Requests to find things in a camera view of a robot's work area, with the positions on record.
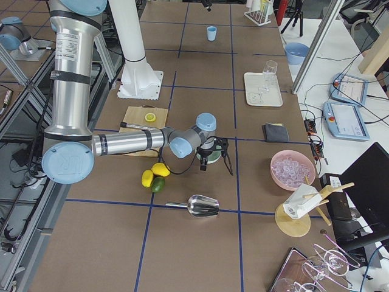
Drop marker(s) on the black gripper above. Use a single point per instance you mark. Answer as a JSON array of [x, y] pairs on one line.
[[204, 154]]

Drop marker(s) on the green ceramic bowl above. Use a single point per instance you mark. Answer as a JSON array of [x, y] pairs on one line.
[[214, 157]]

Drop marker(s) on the light blue plastic cup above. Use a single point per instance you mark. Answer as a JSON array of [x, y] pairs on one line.
[[211, 33]]

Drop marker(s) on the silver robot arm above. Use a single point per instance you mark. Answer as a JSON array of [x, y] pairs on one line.
[[69, 146]]

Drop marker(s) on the metal ice scoop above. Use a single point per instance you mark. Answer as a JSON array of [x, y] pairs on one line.
[[199, 206]]

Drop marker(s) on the pink bowl with ice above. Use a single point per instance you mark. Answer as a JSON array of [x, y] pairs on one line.
[[289, 169]]

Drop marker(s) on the blue plastic bowl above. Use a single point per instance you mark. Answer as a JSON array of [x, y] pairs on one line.
[[296, 53]]

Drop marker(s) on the yellow lemon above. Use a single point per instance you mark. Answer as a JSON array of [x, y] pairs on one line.
[[147, 178], [160, 169]]

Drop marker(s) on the green lime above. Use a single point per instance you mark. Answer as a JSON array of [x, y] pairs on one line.
[[157, 184]]

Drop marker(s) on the grey folded cloth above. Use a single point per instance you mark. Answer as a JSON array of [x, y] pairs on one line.
[[275, 133]]

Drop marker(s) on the half lemon slice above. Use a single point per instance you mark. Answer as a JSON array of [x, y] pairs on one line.
[[150, 117]]

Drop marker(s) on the wooden cutting board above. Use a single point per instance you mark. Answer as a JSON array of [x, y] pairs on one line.
[[136, 115]]

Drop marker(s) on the cream bear tray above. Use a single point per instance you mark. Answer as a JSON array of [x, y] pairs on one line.
[[252, 82]]

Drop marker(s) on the white paper carton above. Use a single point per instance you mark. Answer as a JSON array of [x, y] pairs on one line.
[[302, 201]]

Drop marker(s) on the clear wine glass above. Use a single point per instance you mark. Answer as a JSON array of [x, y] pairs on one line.
[[269, 72]]

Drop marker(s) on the wooden cup stand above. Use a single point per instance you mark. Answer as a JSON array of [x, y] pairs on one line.
[[300, 227]]

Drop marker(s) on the blue teach pendant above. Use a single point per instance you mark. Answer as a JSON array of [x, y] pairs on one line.
[[344, 121], [349, 89]]

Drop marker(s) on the black monitor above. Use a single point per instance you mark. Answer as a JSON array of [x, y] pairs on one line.
[[369, 173]]

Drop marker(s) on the hanging wine glasses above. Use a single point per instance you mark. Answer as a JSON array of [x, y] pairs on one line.
[[325, 270]]

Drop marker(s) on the silver handled knife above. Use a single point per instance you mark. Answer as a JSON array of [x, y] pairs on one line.
[[131, 125]]

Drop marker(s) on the white wire cup rack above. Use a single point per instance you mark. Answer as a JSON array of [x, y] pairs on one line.
[[259, 11]]

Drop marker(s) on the aluminium frame post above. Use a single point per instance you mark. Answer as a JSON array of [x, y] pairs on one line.
[[323, 29]]

